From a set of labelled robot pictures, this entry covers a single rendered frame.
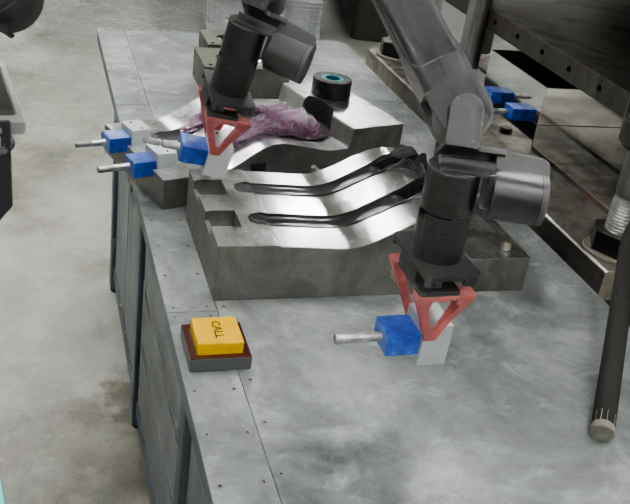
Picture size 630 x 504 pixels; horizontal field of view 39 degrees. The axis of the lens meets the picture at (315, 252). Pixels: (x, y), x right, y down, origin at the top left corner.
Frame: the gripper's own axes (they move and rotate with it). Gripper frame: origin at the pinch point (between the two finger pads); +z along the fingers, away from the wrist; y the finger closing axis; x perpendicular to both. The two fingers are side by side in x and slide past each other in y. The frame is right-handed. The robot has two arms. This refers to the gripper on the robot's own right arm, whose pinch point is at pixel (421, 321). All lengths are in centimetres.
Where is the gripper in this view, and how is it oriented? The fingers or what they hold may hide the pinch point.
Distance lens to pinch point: 103.7
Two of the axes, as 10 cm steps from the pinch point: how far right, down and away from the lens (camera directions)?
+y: -2.8, -5.0, 8.2
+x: -9.5, 0.3, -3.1
